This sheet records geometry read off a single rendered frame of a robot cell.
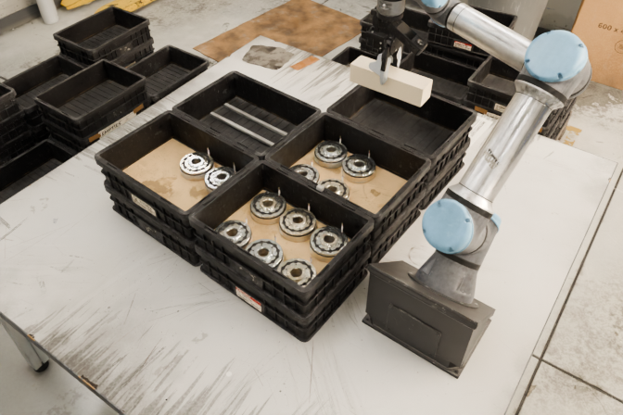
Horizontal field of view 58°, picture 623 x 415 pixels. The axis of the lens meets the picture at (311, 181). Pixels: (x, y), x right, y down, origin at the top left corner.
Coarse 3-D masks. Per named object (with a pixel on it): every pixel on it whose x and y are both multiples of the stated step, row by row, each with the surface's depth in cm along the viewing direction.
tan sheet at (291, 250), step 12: (264, 192) 169; (240, 216) 162; (252, 228) 158; (264, 228) 158; (276, 228) 158; (252, 240) 155; (276, 240) 155; (288, 252) 152; (300, 252) 152; (312, 264) 149; (324, 264) 149
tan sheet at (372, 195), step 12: (312, 156) 181; (348, 156) 181; (324, 168) 177; (372, 180) 173; (384, 180) 173; (396, 180) 173; (360, 192) 169; (372, 192) 169; (384, 192) 169; (396, 192) 169; (360, 204) 165; (372, 204) 165; (384, 204) 165
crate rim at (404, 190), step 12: (312, 120) 178; (300, 132) 174; (372, 132) 174; (396, 144) 170; (420, 156) 166; (420, 168) 162; (324, 192) 155; (408, 192) 158; (348, 204) 151; (396, 204) 154; (372, 216) 148; (384, 216) 151
